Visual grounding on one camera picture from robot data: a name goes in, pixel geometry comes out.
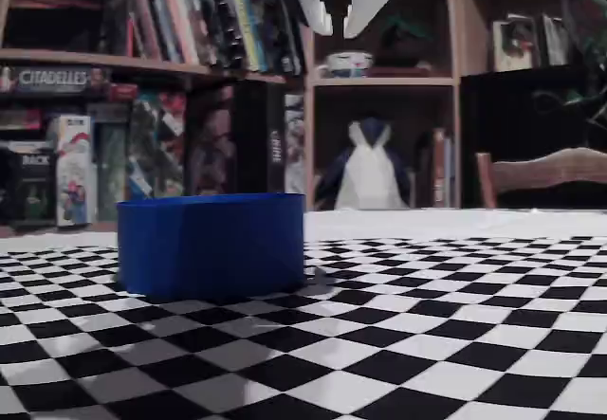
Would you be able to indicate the blue white paper penguin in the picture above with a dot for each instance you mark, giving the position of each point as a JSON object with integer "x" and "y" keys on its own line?
{"x": 367, "y": 178}

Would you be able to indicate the flat brown board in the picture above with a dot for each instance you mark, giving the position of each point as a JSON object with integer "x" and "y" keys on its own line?
{"x": 403, "y": 71}

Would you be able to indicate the black cabinet door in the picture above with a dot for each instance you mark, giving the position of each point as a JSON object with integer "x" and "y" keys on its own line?
{"x": 502, "y": 107}

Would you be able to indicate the black dotted book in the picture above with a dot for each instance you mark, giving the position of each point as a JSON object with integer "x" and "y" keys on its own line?
{"x": 225, "y": 22}

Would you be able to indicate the dark green game box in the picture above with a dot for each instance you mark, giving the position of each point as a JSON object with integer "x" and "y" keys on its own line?
{"x": 111, "y": 164}

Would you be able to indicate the white toy box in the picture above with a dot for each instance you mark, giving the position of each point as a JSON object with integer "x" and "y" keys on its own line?
{"x": 73, "y": 178}

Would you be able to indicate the black Back game box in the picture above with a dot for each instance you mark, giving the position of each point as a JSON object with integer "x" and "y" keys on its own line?
{"x": 28, "y": 188}

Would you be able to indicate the grey blue book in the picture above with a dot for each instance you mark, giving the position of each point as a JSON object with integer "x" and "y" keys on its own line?
{"x": 450, "y": 173}

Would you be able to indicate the Citadelles game box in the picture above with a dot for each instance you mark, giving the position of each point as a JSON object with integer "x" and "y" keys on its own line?
{"x": 54, "y": 78}

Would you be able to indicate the white book set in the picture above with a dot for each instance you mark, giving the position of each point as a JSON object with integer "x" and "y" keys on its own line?
{"x": 552, "y": 41}

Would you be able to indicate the dark purple game box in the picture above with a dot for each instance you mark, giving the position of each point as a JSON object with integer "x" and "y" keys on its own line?
{"x": 211, "y": 145}

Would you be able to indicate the brown wooden chair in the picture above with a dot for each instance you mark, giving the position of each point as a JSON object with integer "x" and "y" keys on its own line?
{"x": 545, "y": 173}

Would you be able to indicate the red brown book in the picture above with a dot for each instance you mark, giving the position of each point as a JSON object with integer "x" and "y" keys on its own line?
{"x": 438, "y": 169}

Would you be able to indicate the small red box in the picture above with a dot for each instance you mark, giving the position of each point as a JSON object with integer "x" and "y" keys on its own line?
{"x": 124, "y": 92}

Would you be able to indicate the yellow spined book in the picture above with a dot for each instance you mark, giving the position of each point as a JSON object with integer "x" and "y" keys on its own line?
{"x": 244, "y": 22}

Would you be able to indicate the red white game box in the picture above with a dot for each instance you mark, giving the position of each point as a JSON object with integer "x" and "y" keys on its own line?
{"x": 156, "y": 150}

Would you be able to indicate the pink book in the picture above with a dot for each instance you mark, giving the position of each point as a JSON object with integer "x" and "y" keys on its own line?
{"x": 147, "y": 22}

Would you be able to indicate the black Crime game box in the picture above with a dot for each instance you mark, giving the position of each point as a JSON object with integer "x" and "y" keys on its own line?
{"x": 258, "y": 145}

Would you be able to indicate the blue round box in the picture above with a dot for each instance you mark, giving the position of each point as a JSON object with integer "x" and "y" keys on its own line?
{"x": 208, "y": 244}

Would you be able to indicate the white illustrated game box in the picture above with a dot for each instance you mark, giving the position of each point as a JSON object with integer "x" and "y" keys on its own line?
{"x": 295, "y": 154}

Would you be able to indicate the green leafy plant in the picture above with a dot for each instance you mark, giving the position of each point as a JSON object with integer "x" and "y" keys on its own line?
{"x": 588, "y": 22}

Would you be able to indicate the light wooden picture frame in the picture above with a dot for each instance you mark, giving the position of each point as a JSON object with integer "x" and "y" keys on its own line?
{"x": 512, "y": 45}

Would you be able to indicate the white patterned mug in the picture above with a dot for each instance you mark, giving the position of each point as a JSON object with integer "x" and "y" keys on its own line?
{"x": 348, "y": 64}

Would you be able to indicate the black white checkerboard mat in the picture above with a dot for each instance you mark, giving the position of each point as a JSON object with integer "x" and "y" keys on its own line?
{"x": 379, "y": 344}

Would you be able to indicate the dark green bonsai model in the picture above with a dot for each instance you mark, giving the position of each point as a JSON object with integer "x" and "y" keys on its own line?
{"x": 403, "y": 41}

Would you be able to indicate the flat pink box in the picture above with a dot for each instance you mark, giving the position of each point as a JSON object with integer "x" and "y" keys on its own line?
{"x": 19, "y": 119}

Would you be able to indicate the salmon book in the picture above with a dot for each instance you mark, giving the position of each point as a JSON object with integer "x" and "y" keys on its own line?
{"x": 178, "y": 17}

